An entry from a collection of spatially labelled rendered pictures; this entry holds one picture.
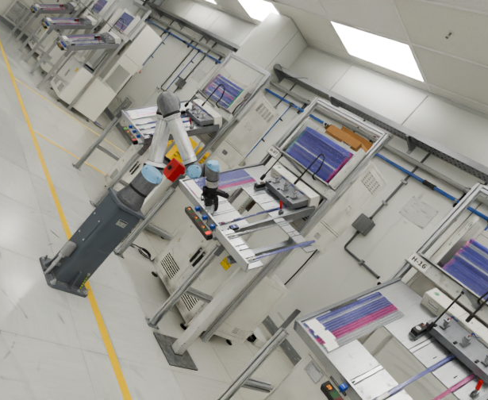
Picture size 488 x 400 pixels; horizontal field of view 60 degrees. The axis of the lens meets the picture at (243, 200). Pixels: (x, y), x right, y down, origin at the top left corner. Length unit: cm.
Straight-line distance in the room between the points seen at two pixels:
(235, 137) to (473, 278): 253
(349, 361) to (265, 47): 475
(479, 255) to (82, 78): 580
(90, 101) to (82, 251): 484
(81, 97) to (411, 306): 571
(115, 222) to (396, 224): 284
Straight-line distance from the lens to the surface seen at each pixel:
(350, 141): 348
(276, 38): 615
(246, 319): 327
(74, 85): 690
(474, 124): 469
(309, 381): 240
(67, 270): 241
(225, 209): 281
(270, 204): 290
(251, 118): 413
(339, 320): 218
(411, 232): 426
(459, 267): 243
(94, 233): 233
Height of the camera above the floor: 112
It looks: 4 degrees down
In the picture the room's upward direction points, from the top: 41 degrees clockwise
